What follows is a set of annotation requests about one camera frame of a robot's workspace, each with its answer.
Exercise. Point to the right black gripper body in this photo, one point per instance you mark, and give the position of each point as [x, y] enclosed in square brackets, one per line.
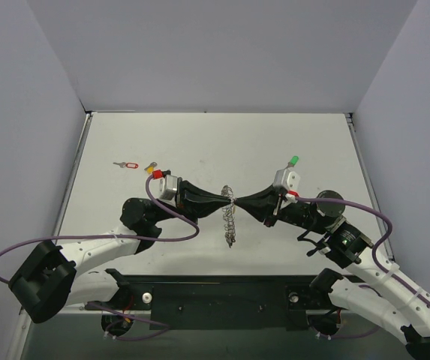
[275, 206]

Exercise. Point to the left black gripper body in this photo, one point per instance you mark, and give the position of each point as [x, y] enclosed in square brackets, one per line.
[181, 197]

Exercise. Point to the silver spiked keyring disc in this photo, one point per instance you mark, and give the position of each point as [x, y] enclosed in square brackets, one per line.
[228, 216]

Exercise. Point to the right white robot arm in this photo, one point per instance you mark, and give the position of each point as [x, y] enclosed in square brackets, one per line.
[387, 297]

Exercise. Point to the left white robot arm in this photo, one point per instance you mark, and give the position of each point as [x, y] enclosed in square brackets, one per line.
[62, 271]

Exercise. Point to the yellow capped key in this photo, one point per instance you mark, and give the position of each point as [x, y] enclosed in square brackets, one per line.
[151, 167]

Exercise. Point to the red tag key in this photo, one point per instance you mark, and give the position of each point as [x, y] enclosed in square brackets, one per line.
[128, 165]

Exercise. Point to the green capped key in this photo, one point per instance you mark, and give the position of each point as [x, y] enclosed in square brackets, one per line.
[292, 162]

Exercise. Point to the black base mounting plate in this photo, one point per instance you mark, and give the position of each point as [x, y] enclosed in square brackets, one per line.
[216, 302]

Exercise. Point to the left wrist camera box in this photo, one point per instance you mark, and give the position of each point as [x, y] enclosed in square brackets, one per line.
[168, 187]

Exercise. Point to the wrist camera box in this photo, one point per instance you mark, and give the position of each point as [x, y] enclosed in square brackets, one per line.
[286, 182]
[168, 187]

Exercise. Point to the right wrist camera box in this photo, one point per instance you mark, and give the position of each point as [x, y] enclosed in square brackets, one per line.
[286, 182]

